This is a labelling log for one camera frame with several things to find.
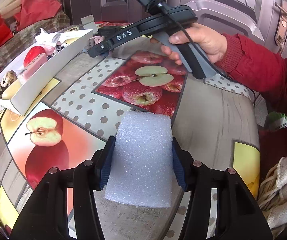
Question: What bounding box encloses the white foam block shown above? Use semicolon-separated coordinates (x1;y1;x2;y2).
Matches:
105;111;173;208

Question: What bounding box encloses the pink sponge block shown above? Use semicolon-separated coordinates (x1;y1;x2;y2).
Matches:
17;53;48;85

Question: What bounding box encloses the red plush toy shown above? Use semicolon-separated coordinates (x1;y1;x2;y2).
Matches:
23;46;46;68

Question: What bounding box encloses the pink fluffy plush ball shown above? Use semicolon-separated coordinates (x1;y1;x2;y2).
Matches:
42;44;57;56

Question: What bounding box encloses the black white patterned scrunchie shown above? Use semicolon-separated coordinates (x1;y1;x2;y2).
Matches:
1;70;17;88

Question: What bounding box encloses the red sleeve right forearm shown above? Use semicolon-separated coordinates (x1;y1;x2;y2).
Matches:
216;34;287;114

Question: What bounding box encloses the person's right hand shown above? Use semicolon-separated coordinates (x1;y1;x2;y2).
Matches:
160;23;227;65

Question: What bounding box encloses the beige knitted cloth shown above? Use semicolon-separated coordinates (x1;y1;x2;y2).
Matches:
257;157;287;236

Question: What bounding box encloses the black cube charger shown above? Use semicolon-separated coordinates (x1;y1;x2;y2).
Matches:
98;25;121;38

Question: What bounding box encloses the dark red cloth bag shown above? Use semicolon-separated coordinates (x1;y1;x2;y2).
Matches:
14;0;62;31

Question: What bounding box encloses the plaid cloth covered bench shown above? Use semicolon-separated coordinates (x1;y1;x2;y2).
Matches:
0;11;70;73

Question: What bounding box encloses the black cable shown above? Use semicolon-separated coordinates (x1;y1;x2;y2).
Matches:
158;0;197;46

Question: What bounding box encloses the gold door handle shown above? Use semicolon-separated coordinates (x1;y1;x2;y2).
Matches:
275;0;287;54

